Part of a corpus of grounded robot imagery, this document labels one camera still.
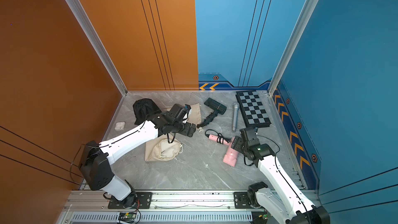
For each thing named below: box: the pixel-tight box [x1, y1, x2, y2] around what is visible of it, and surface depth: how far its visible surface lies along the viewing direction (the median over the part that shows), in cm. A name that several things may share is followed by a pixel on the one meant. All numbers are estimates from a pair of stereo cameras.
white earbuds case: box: [114, 121, 126, 131], surface depth 101 cm
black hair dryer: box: [196, 97, 227, 129], surface depth 105 cm
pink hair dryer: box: [205, 133, 239, 167], surface depth 86 cm
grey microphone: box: [232, 103, 240, 132], surface depth 105 cm
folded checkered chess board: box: [235, 90, 272, 128], surface depth 107 cm
